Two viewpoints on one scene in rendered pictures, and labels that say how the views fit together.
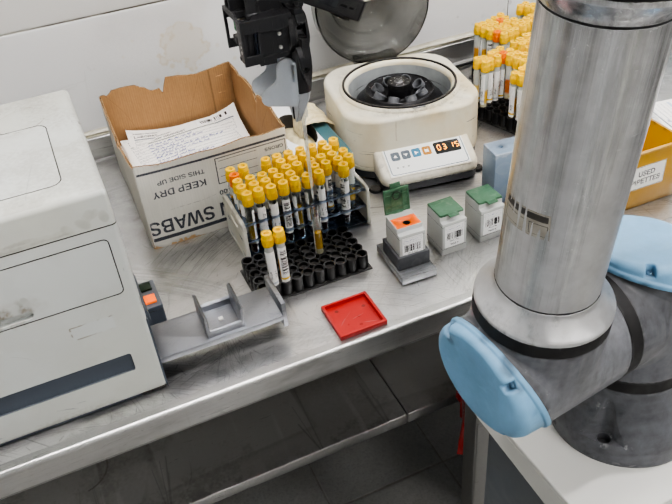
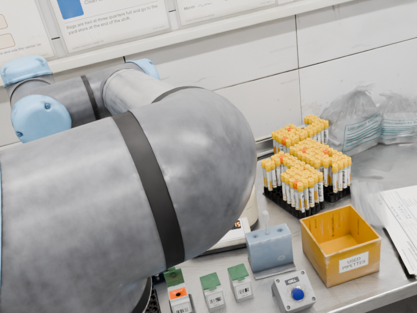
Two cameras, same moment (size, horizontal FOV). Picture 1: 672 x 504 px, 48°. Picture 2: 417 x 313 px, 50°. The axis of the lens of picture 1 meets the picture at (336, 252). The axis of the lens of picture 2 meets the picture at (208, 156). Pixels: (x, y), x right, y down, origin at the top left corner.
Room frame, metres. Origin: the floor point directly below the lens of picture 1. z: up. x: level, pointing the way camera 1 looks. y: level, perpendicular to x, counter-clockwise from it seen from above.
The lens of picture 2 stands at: (0.22, -0.35, 1.68)
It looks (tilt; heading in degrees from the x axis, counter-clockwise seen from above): 31 degrees down; 11
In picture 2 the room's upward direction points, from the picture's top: 11 degrees counter-clockwise
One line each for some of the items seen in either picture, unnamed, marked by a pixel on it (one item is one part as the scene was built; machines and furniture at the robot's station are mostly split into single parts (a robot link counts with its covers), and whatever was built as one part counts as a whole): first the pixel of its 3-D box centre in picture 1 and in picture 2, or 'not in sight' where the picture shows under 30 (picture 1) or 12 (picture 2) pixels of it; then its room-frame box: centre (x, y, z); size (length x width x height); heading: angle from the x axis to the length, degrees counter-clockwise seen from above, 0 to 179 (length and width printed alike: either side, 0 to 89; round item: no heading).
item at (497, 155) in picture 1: (516, 170); (269, 249); (1.01, -0.30, 0.92); 0.10 x 0.07 x 0.10; 106
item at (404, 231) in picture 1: (405, 238); (180, 302); (0.87, -0.10, 0.92); 0.05 x 0.04 x 0.06; 18
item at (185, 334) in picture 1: (203, 321); not in sight; (0.73, 0.18, 0.92); 0.21 x 0.07 x 0.05; 111
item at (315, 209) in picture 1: (318, 235); not in sight; (0.88, 0.02, 0.93); 0.01 x 0.01 x 0.10
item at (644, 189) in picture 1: (616, 159); (339, 244); (1.01, -0.46, 0.93); 0.13 x 0.13 x 0.10; 20
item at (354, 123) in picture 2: not in sight; (347, 116); (1.55, -0.56, 0.97); 0.26 x 0.17 x 0.19; 125
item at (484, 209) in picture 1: (484, 212); (240, 282); (0.93, -0.23, 0.91); 0.05 x 0.04 x 0.07; 21
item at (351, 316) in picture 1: (353, 315); not in sight; (0.76, -0.02, 0.88); 0.07 x 0.07 x 0.01; 21
